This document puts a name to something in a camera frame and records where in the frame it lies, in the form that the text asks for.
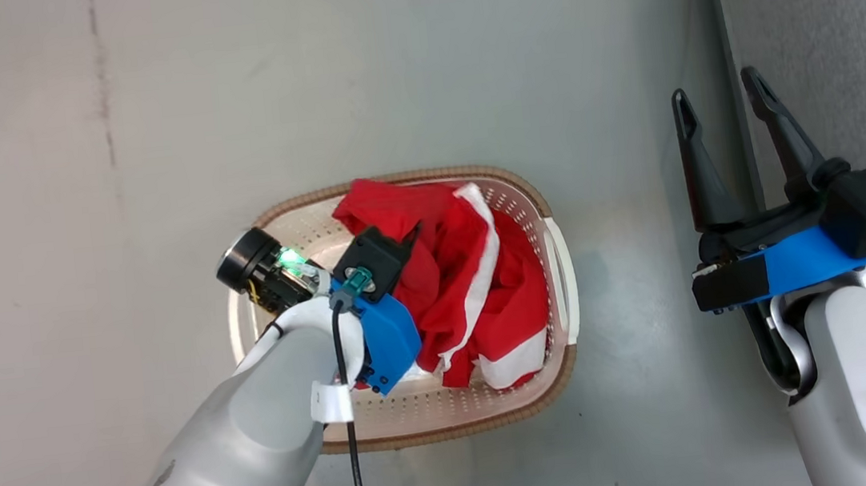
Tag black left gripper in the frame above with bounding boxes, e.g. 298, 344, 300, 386
211, 220, 332, 319

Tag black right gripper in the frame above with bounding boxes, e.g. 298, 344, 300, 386
669, 59, 835, 265

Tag red white basketball shorts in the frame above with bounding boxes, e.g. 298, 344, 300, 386
328, 160, 559, 407

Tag woven rim plastic laundry basket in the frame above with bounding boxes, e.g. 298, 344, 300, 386
214, 155, 592, 465

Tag white cable clip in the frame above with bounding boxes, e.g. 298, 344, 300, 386
307, 376, 356, 427

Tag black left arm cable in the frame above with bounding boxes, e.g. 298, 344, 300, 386
329, 296, 369, 486

